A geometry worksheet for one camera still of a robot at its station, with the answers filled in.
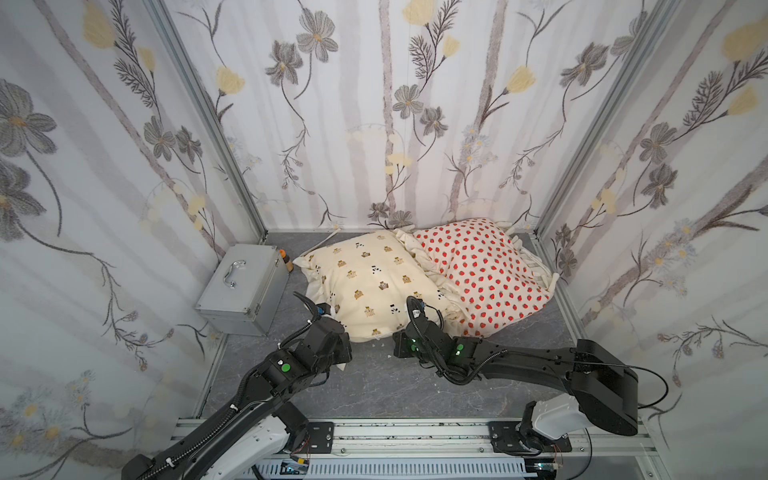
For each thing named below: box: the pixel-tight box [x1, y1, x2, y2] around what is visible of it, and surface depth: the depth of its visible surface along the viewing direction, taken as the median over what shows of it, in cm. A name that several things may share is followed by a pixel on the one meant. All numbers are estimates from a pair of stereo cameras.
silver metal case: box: [194, 244, 290, 336], surface depth 88 cm
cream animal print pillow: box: [294, 228, 468, 342], surface depth 92 cm
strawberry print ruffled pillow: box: [394, 218, 559, 336], surface depth 100 cm
